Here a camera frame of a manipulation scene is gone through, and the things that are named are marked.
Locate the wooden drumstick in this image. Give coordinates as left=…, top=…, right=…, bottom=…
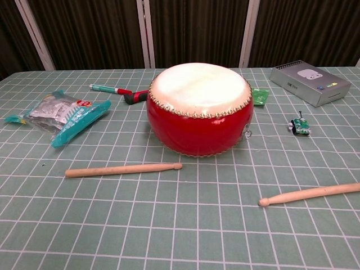
left=65, top=162, right=183, bottom=178
left=258, top=182, right=360, bottom=208

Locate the red and white drum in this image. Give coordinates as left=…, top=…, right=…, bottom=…
left=146, top=62, right=253, bottom=158

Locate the red and black claw hammer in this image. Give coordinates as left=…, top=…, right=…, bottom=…
left=123, top=89, right=149, bottom=106

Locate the green and red marker pen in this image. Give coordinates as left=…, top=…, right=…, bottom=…
left=89, top=83, right=133, bottom=96

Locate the green sachet packet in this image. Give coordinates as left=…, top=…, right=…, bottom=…
left=251, top=87, right=270, bottom=107

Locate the green checked tablecloth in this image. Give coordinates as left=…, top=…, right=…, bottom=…
left=0, top=66, right=360, bottom=270

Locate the dark ribbed partition panel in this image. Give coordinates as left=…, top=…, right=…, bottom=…
left=0, top=0, right=46, bottom=81
left=26, top=0, right=146, bottom=71
left=148, top=0, right=250, bottom=69
left=249, top=0, right=360, bottom=68

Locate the teal and silver snack bag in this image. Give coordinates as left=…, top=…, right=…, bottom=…
left=4, top=89, right=111, bottom=149

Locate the small green circuit module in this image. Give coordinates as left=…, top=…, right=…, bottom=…
left=288, top=111, right=312, bottom=138

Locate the silver product box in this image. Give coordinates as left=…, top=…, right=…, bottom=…
left=269, top=59, right=352, bottom=108

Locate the white partition frame post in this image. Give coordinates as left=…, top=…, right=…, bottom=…
left=136, top=0, right=156, bottom=69
left=240, top=0, right=261, bottom=68
left=14, top=0, right=56, bottom=71

